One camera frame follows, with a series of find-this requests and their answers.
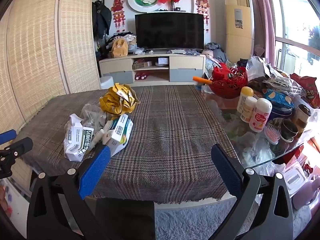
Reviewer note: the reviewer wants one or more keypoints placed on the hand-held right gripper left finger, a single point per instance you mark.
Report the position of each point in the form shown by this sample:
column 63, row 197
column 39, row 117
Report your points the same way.
column 94, row 171

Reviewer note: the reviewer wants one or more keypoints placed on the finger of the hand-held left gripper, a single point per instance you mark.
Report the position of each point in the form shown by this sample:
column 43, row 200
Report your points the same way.
column 17, row 147
column 7, row 137

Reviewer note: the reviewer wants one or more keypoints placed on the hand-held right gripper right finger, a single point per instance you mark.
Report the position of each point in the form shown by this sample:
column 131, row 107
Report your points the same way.
column 226, row 171

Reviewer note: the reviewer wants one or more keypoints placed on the white green medicine packet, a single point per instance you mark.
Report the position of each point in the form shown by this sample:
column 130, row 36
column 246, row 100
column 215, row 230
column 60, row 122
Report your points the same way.
column 77, row 142

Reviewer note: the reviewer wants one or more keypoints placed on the white barcode carton box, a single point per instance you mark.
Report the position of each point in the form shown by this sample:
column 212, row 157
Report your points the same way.
column 120, row 135

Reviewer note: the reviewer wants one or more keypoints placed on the black trash bin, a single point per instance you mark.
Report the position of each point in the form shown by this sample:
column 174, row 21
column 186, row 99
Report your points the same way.
column 125, row 220

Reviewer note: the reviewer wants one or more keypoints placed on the yellow wrapper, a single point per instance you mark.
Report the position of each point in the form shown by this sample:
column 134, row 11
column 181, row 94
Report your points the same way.
column 117, row 101

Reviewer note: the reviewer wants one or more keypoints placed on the crumpled clear plastic bag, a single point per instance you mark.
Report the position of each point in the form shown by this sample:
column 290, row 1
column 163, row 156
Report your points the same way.
column 257, row 150

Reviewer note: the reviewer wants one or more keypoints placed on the clear plastic packaging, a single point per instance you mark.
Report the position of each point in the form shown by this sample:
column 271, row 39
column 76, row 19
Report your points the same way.
column 93, row 115

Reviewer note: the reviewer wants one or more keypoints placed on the pink hairbrush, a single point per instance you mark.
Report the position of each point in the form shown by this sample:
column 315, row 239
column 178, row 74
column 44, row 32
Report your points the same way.
column 272, row 135

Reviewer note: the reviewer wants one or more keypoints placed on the grey shaggy rug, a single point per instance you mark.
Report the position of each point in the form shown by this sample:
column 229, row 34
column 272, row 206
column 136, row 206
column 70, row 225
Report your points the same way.
column 190, row 222

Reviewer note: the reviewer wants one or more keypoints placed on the pink label white bottle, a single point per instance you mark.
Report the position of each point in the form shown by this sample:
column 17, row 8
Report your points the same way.
column 260, row 116

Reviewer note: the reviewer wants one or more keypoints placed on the small white bottle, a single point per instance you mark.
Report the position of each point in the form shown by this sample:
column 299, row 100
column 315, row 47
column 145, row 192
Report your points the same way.
column 248, row 108

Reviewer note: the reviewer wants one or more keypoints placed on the pink plastic container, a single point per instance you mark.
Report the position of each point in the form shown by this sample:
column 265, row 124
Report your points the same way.
column 297, row 177

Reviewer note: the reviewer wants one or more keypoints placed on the dark ceramic cup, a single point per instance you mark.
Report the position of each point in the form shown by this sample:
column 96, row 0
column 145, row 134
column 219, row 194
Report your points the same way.
column 288, row 130

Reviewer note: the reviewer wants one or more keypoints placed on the brown plaid tablecloth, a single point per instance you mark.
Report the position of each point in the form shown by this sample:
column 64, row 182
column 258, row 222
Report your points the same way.
column 162, row 130

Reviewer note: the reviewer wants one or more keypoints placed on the yellow lid white bottle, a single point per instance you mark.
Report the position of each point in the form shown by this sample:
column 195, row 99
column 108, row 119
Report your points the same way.
column 244, row 97

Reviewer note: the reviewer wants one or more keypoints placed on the blue round tin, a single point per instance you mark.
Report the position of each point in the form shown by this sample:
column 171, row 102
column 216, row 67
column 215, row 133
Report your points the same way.
column 280, row 112

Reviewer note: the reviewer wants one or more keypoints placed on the red openwork basket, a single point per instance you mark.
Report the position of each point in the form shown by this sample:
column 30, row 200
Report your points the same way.
column 227, row 85

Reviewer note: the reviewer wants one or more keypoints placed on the white stool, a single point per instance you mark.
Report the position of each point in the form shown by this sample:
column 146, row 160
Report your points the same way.
column 108, row 82

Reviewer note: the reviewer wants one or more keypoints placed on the blue snack bag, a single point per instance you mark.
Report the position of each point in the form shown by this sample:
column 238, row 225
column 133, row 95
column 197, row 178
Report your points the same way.
column 278, row 97

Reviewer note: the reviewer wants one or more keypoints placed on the bamboo folding screen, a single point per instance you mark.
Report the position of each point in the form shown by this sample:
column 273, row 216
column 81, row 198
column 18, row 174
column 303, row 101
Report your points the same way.
column 37, row 50

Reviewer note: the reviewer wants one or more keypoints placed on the brown paper cup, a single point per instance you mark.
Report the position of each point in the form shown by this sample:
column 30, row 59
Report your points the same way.
column 302, row 116

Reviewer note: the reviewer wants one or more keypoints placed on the orange stick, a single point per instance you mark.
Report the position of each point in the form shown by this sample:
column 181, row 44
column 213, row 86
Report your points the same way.
column 201, row 80

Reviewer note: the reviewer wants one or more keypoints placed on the red items on shelf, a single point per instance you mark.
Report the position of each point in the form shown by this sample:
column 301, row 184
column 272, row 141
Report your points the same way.
column 140, row 76

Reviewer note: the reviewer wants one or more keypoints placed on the beige grey television stand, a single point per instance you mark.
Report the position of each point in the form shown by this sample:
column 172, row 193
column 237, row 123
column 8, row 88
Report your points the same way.
column 185, row 66

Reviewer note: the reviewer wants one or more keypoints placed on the pile of clothes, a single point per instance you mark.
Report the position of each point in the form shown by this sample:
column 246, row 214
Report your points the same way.
column 215, row 55

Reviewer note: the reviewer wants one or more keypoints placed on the red snack bag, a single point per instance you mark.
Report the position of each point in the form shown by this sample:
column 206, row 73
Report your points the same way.
column 308, row 87

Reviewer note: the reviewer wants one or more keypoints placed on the brown plush toy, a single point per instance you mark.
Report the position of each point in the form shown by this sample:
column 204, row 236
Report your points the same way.
column 119, row 48

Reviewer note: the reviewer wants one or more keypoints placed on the white router box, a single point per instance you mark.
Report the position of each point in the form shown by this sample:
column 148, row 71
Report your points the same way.
column 162, row 61

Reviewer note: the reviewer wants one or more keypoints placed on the cream standing air conditioner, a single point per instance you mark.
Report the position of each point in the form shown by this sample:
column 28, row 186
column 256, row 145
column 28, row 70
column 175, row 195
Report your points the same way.
column 238, row 30

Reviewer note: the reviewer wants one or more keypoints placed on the black jackets on rack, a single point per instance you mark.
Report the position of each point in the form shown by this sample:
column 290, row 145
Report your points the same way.
column 101, row 20

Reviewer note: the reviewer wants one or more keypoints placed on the black flat television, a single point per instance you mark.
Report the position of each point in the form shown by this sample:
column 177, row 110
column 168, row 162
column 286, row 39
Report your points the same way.
column 170, row 31

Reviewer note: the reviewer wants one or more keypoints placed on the pink curtain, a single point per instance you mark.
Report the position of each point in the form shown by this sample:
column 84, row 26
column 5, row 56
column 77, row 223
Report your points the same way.
column 262, row 17

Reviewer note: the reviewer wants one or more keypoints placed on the window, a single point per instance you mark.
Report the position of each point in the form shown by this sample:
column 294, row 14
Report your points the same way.
column 297, row 25

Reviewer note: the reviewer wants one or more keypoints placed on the red hanging decoration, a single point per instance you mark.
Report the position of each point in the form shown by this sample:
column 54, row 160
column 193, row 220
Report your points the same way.
column 202, row 7
column 119, row 10

